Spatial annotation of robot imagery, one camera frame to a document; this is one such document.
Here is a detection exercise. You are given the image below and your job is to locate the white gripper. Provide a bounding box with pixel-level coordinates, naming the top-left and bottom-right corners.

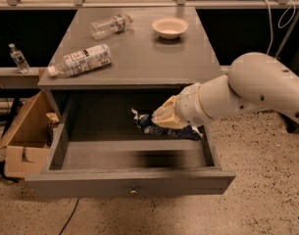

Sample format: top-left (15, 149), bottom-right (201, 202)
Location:
top-left (151, 83), bottom-right (212, 129)

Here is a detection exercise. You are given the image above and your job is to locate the blue chip bag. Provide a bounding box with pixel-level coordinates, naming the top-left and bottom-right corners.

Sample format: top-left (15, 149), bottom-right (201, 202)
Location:
top-left (131, 109), bottom-right (203, 141)

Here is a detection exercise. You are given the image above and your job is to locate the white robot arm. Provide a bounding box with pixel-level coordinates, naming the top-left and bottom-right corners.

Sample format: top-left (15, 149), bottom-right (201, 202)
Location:
top-left (152, 52), bottom-right (299, 129)

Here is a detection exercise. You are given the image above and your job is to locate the grey open top drawer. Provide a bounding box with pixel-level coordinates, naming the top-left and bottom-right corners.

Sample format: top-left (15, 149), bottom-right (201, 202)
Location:
top-left (26, 119), bottom-right (235, 198)

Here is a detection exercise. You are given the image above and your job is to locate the grey cabinet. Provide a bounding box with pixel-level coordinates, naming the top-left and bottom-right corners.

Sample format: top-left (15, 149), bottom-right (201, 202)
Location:
top-left (37, 6), bottom-right (229, 122)

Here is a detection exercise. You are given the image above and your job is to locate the white labelled drink bottle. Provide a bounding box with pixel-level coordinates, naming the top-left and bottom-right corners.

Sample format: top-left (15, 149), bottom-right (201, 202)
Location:
top-left (48, 44), bottom-right (112, 77)

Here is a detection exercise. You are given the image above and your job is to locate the white paper bowl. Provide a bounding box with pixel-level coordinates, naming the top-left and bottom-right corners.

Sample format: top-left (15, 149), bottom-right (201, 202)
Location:
top-left (152, 17), bottom-right (188, 40)

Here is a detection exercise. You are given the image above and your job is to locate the clear empty water bottle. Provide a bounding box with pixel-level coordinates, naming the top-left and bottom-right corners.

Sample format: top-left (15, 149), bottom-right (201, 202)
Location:
top-left (90, 15), bottom-right (133, 40)

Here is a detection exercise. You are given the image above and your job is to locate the open cardboard box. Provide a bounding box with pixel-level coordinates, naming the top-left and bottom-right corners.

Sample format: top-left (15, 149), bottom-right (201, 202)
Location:
top-left (0, 91), bottom-right (60, 178)

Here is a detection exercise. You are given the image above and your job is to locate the small standing water bottle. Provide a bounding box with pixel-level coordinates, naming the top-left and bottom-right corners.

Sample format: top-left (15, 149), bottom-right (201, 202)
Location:
top-left (9, 43), bottom-right (29, 73)

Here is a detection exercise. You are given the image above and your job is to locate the black floor cable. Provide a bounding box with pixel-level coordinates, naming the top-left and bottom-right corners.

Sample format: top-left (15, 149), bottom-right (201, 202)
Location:
top-left (58, 197), bottom-right (80, 235)

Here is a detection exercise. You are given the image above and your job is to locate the white cable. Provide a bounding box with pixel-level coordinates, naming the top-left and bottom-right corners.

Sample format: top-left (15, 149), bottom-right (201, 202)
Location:
top-left (261, 0), bottom-right (297, 57)

